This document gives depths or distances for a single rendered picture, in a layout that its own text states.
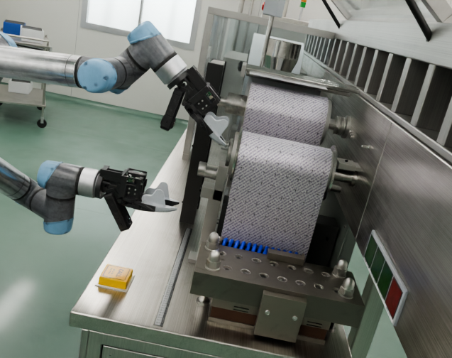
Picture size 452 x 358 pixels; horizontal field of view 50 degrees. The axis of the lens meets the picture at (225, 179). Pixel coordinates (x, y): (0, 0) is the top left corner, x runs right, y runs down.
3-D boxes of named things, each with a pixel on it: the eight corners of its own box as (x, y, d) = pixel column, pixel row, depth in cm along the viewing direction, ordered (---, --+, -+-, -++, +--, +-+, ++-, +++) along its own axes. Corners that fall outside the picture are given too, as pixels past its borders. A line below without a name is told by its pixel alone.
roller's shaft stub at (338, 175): (326, 177, 132) (330, 163, 130) (351, 183, 132) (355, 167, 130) (328, 183, 128) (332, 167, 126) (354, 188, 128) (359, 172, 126)
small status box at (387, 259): (362, 257, 107) (371, 229, 105) (365, 258, 107) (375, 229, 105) (392, 325, 83) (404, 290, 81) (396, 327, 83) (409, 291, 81)
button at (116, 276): (106, 270, 128) (107, 263, 127) (132, 276, 128) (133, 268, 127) (97, 285, 121) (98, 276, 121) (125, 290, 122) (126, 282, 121)
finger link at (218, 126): (238, 136, 124) (216, 108, 123) (220, 150, 126) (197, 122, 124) (239, 134, 127) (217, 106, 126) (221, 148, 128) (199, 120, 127)
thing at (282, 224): (218, 251, 132) (230, 187, 126) (302, 268, 132) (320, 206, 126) (217, 251, 131) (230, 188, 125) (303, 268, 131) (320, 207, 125)
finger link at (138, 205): (153, 208, 123) (120, 199, 124) (152, 214, 123) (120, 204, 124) (160, 202, 127) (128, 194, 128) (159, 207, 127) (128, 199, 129)
